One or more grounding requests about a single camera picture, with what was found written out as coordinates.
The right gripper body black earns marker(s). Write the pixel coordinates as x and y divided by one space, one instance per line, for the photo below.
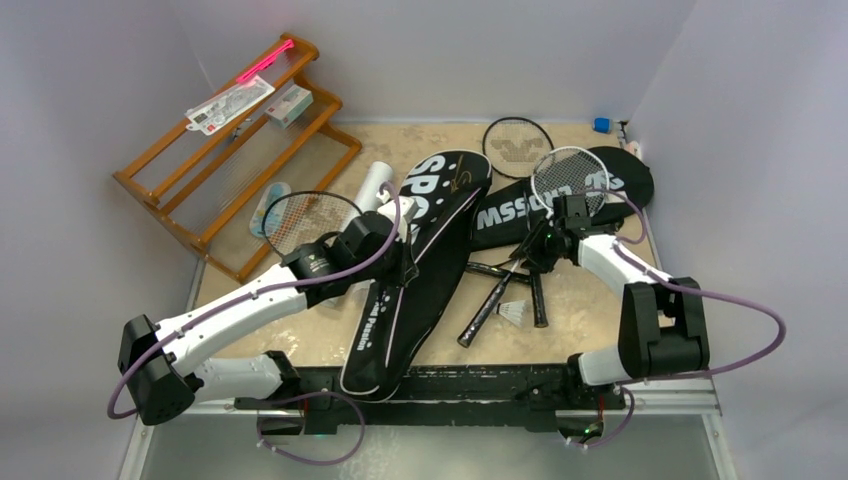
539 244

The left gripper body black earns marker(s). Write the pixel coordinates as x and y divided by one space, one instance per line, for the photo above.
390 269

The black SPORT racket bag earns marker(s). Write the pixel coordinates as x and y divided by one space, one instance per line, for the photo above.
448 188

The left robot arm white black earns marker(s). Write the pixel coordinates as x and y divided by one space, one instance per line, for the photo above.
168 366

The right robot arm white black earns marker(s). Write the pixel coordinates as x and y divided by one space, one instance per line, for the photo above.
662 327

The light blue blister pack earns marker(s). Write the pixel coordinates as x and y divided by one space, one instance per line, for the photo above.
268 215

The white shuttlecock tube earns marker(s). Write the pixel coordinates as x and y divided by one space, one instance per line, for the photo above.
366 200

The black racket near rack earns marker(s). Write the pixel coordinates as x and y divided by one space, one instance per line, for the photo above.
309 216

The right white shuttlecock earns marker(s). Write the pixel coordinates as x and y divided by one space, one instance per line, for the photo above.
515 312

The black racket at back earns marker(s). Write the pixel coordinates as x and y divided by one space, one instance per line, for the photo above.
506 216

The blue white small object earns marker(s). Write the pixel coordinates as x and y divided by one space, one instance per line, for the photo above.
608 126

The wooden rack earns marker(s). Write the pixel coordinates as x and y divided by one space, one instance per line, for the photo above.
204 189

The small teal white box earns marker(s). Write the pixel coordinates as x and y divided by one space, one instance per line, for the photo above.
286 109

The flat packaged item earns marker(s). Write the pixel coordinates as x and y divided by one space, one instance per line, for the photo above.
215 113

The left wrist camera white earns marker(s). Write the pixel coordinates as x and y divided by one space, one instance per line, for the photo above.
399 211

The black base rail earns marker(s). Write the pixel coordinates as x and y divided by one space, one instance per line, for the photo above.
539 398

